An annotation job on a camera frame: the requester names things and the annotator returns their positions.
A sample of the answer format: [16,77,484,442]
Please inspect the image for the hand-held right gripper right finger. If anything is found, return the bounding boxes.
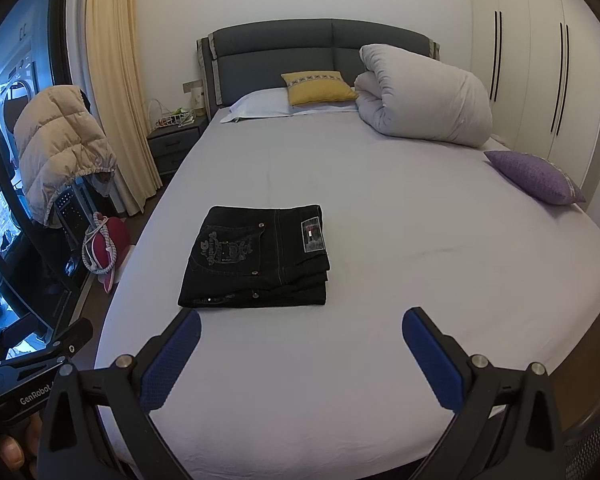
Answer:
[401,306,566,480]

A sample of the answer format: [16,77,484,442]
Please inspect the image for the grey nightstand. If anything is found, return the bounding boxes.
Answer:
[146,117,210,177]

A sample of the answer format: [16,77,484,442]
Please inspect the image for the window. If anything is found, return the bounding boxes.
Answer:
[0,0,77,353]

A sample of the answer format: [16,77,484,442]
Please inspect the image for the cream curtain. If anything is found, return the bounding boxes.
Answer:
[82,0,164,217]

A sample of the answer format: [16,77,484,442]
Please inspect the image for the white pillow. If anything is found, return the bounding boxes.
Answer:
[220,87,358,124]

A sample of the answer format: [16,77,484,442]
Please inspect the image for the grey upholstered headboard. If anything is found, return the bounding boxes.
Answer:
[196,18,442,121]

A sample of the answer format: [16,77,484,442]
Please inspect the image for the white wardrobe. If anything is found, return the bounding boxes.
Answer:
[467,0,600,233]

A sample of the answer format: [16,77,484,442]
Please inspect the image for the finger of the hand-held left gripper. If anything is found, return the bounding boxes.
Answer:
[44,317,95,364]

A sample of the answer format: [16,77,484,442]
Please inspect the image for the person's left hand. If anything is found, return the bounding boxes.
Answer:
[0,411,44,480]

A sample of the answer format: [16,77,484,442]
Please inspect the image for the beige down jacket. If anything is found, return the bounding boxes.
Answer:
[14,85,118,226]

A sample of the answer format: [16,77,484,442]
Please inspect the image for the bed with white sheet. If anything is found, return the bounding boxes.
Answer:
[94,102,600,480]

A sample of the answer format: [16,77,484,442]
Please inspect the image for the dark denim pants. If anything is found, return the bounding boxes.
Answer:
[177,204,331,309]

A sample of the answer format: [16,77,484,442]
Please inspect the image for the purple pillow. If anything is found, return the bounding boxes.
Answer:
[483,150,587,206]

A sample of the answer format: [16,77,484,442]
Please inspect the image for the yellow pillow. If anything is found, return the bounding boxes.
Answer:
[281,71,359,107]

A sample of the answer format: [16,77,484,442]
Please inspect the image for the rolled white duvet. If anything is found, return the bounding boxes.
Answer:
[354,43,494,149]

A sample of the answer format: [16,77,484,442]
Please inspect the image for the white wire basket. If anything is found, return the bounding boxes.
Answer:
[154,99,197,129]

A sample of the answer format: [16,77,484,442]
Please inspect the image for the pink bag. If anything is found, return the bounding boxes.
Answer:
[82,212,132,294]

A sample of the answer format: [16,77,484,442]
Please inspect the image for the dark chair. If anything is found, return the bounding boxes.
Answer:
[44,87,117,283]

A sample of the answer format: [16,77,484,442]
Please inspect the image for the black mesh chair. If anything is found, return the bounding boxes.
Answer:
[560,404,600,480]

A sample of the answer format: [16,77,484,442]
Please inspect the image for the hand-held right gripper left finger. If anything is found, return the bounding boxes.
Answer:
[37,308,203,480]

